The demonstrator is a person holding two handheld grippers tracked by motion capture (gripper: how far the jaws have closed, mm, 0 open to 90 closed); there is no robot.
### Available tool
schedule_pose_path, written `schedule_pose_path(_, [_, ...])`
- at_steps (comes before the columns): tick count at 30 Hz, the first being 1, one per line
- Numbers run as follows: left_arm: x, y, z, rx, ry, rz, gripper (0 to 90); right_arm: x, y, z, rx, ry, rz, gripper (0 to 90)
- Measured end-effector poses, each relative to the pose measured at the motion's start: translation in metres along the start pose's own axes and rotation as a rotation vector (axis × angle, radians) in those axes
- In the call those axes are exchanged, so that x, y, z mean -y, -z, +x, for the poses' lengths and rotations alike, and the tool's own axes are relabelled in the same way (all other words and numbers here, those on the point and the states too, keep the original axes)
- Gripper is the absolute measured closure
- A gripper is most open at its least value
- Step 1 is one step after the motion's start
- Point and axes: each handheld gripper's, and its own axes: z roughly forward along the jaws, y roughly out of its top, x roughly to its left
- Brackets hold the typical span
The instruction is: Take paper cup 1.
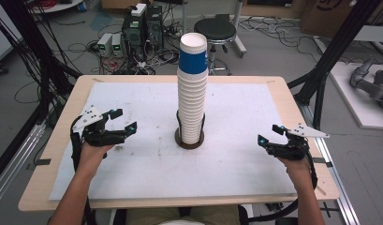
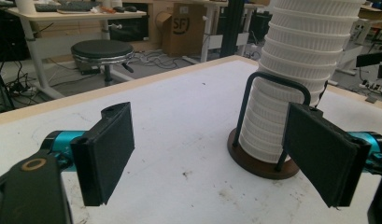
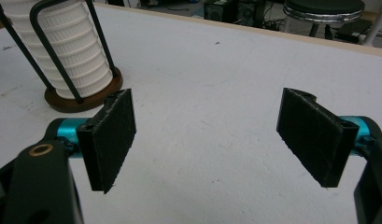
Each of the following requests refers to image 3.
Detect tangle of black cables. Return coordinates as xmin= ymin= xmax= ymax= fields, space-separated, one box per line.
xmin=262 ymin=10 xmax=288 ymax=32

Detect stack of white paper cups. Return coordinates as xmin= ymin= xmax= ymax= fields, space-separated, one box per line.
xmin=0 ymin=0 xmax=114 ymax=100

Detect white desk leg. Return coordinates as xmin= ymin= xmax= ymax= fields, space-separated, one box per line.
xmin=362 ymin=0 xmax=382 ymax=47

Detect white foam mat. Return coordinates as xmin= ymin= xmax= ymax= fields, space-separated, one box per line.
xmin=0 ymin=5 xmax=382 ymax=224

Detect black round stool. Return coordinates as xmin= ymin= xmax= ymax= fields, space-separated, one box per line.
xmin=283 ymin=0 xmax=366 ymax=40

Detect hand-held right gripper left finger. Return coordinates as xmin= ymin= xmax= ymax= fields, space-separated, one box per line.
xmin=45 ymin=88 xmax=137 ymax=194

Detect wooden base wire cup holder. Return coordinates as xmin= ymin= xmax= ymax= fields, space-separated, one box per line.
xmin=0 ymin=0 xmax=123 ymax=114

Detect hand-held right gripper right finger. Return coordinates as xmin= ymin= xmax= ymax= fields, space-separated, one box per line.
xmin=276 ymin=87 xmax=372 ymax=189

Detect black computer tower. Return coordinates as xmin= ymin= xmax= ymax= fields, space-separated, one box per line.
xmin=236 ymin=0 xmax=267 ymax=28
xmin=203 ymin=0 xmax=239 ymax=23

